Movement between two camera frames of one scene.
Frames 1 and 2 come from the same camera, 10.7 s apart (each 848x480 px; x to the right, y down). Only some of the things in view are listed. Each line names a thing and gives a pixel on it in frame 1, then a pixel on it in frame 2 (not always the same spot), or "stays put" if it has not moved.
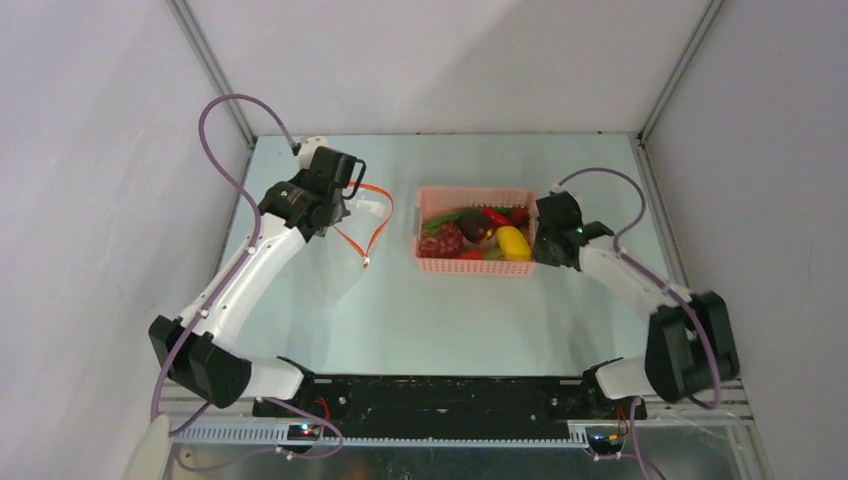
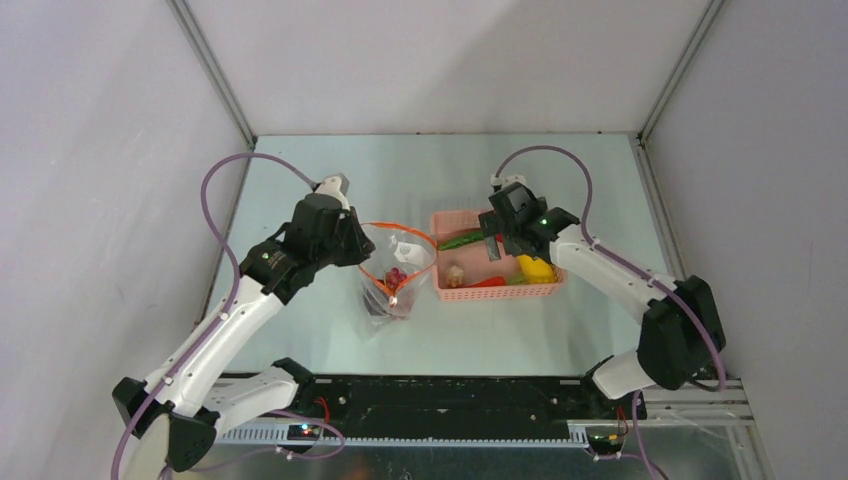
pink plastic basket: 436,203 -> 461,265
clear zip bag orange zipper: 353,238 -> 391,276
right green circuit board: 605,439 stays put
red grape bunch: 440,240 -> 394,277
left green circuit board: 303,432 stays put
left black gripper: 345,212 -> 362,246
